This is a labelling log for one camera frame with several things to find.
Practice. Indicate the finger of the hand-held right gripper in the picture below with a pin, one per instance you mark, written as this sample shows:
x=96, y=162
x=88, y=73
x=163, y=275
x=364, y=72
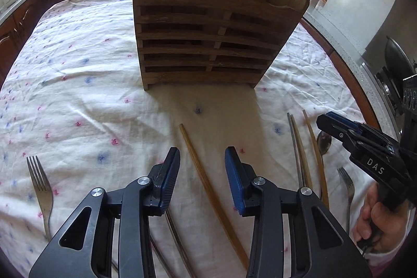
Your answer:
x=347, y=138
x=338, y=121

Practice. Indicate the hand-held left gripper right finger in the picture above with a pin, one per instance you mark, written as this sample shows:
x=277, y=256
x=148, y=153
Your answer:
x=233, y=173

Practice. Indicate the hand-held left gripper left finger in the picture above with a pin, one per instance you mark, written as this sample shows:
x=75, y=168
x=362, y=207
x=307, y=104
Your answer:
x=172, y=173

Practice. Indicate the metal spoon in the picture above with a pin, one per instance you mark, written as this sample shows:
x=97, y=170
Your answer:
x=324, y=144

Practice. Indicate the metal fork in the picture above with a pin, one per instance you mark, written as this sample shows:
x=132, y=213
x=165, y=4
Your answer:
x=44, y=196
x=347, y=190

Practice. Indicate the wooden slatted utensil holder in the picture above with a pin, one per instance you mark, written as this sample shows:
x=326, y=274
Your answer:
x=202, y=33

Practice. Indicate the person's right hand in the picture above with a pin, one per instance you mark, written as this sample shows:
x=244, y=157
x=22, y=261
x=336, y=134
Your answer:
x=381, y=222

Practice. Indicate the floral white tablecloth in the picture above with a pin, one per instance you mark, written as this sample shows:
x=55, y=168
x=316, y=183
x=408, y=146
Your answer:
x=97, y=86

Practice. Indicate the brown lower kitchen cabinets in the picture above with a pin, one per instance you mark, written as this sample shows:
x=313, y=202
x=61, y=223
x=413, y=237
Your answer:
x=19, y=24

